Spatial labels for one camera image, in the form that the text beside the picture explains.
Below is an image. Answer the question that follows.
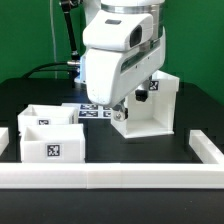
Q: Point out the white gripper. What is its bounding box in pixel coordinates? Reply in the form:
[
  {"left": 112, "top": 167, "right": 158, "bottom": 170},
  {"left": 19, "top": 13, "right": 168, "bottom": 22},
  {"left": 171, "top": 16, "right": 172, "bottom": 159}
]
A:
[{"left": 85, "top": 33, "right": 166, "bottom": 121}]

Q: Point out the white drawer cabinet frame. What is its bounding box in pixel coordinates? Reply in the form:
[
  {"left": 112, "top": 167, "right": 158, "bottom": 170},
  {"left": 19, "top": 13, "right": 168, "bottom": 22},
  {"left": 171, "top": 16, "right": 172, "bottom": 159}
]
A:
[{"left": 111, "top": 71, "right": 179, "bottom": 138}]

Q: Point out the white front drawer box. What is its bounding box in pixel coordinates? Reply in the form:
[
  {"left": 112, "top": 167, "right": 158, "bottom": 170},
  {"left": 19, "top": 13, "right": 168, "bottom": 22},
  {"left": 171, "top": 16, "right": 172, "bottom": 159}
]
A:
[{"left": 20, "top": 124, "right": 85, "bottom": 163}]

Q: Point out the white drawer box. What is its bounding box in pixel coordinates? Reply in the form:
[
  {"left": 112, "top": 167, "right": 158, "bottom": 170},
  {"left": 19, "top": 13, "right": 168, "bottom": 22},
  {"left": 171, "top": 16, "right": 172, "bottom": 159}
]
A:
[
  {"left": 20, "top": 124, "right": 85, "bottom": 163},
  {"left": 18, "top": 104, "right": 78, "bottom": 133}
]

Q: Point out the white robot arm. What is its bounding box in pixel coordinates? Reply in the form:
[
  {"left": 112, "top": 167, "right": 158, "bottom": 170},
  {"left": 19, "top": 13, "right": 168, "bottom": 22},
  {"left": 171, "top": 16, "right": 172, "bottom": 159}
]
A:
[{"left": 83, "top": 0, "right": 165, "bottom": 121}]

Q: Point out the white rear drawer box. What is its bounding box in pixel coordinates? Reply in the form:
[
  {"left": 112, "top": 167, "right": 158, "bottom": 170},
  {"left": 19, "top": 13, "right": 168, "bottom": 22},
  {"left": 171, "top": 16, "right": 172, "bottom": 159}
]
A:
[{"left": 18, "top": 104, "right": 78, "bottom": 133}]

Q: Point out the white marker tag sheet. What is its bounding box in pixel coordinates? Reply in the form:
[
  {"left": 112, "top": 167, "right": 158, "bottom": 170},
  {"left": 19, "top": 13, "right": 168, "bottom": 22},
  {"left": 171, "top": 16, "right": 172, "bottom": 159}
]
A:
[{"left": 63, "top": 103, "right": 111, "bottom": 119}]

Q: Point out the black cable bundle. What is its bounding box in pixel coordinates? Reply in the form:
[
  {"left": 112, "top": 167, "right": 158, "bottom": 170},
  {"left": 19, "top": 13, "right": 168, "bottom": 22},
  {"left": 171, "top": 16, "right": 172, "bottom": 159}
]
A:
[{"left": 21, "top": 61, "right": 81, "bottom": 80}]

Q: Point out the white U-shaped border rail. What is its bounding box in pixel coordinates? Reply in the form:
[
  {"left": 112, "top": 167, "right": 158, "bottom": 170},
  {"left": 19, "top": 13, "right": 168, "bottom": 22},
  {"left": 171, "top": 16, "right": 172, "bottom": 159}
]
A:
[{"left": 0, "top": 130, "right": 224, "bottom": 189}]

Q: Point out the black camera stand pole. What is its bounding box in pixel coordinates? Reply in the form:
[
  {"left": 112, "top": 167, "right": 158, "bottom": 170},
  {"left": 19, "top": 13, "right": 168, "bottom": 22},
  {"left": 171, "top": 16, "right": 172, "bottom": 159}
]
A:
[{"left": 59, "top": 0, "right": 80, "bottom": 62}]

